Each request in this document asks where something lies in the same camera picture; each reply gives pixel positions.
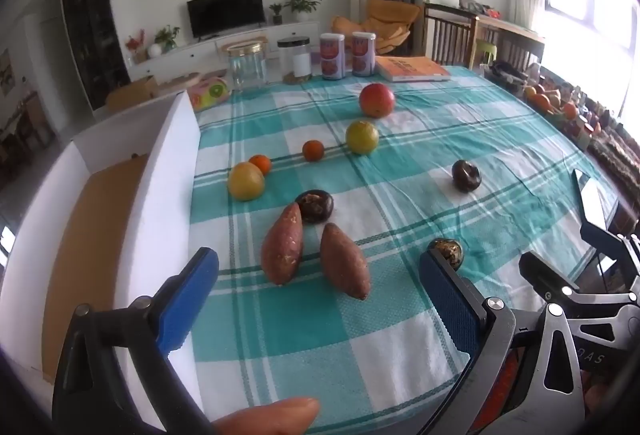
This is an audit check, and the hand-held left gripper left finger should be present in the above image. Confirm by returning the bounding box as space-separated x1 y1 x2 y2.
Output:
52 246 221 435

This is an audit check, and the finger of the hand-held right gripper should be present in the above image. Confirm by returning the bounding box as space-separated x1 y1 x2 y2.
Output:
580 221 640 278
519 251 640 311

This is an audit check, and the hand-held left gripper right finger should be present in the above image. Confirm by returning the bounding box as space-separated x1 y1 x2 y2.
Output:
410 247 587 435

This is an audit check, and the dark mangosteen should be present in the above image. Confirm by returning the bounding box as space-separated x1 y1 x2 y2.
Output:
451 160 482 192
294 190 334 224
427 238 465 272

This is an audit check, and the sweet potato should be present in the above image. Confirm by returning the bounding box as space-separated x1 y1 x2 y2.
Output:
260 202 304 286
320 222 372 301

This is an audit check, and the yellow orange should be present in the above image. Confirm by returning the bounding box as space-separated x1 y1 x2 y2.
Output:
228 162 266 202

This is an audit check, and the yellow-green orange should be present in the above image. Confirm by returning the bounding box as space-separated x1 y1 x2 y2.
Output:
345 120 380 155

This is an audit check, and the red apple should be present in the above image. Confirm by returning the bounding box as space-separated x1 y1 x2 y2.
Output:
359 83 396 118

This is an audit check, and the person's left hand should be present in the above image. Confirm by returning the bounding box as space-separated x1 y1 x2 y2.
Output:
212 396 321 435

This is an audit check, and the teal checked tablecloth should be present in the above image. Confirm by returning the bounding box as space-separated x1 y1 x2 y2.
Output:
187 65 621 435

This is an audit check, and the pile of oranges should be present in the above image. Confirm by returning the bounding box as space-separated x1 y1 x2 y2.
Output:
522 82 583 118

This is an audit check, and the fruit print pouch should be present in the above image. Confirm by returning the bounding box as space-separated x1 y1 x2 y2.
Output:
190 76 232 111

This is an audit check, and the cardboard box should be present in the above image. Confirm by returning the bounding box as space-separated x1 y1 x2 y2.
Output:
107 75 160 111

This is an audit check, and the green plastic stool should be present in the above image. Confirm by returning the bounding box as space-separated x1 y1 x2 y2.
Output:
474 40 498 71

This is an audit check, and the wooden side table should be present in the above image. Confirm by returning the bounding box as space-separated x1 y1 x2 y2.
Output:
470 12 546 66

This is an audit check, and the orange book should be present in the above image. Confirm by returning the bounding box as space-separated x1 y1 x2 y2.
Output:
375 56 452 83

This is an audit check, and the glass jar with gold lid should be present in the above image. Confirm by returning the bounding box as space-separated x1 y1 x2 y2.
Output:
226 41 267 93

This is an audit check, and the white television cabinet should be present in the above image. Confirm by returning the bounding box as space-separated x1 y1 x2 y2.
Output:
132 20 321 83

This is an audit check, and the dark wooden chair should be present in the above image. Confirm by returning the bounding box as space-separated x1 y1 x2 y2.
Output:
422 1 476 66

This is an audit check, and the red flower bouquet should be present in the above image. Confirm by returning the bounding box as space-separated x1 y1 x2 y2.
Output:
125 29 146 61

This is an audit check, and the leafy potted plant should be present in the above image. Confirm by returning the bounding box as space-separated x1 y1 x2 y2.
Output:
154 25 181 52

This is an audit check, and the red label can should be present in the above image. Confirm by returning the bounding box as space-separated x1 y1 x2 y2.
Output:
320 33 346 81
351 31 377 77

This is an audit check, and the clear jar with black lid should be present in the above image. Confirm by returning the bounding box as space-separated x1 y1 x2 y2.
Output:
277 36 313 85

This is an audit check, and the orange lounge chair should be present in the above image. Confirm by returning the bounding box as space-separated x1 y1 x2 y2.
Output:
331 0 421 56

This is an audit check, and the dark glass cabinet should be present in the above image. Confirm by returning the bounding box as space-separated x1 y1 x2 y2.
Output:
60 0 132 111

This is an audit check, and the black television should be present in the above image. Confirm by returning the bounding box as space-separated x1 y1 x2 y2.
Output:
187 0 266 40

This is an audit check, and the large potted plant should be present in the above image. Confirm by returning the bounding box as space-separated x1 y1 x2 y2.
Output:
282 0 322 22

